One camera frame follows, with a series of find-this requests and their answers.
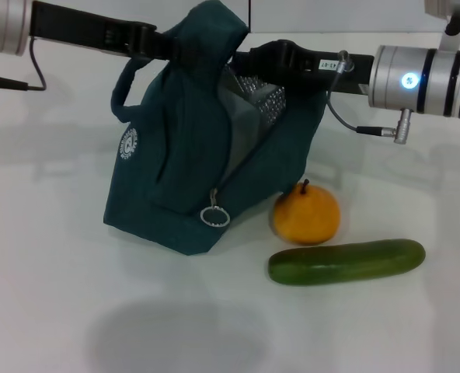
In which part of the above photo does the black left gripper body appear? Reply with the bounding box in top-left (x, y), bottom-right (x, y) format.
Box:
top-left (30, 0), bottom-right (140, 60)

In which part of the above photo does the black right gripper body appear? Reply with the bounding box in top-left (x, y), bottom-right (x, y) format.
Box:
top-left (233, 38), bottom-right (375, 96)

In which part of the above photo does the dark teal insulated lunch bag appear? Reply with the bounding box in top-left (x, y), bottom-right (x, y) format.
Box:
top-left (103, 0), bottom-right (328, 257)

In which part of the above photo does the yellow orange pear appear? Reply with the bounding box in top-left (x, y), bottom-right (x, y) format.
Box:
top-left (270, 178), bottom-right (341, 246)

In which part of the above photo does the green cucumber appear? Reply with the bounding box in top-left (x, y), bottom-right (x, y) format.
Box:
top-left (267, 238), bottom-right (427, 287)

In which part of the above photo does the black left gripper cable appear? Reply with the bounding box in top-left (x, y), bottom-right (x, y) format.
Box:
top-left (0, 37), bottom-right (47, 92)

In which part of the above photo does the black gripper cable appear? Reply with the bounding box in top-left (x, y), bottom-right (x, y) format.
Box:
top-left (326, 49), bottom-right (414, 145)
top-left (0, 37), bottom-right (47, 92)

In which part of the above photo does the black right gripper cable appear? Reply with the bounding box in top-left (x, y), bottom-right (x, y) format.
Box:
top-left (326, 49), bottom-right (414, 145)

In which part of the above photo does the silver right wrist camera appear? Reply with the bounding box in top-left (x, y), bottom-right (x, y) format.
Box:
top-left (423, 0), bottom-right (460, 54)

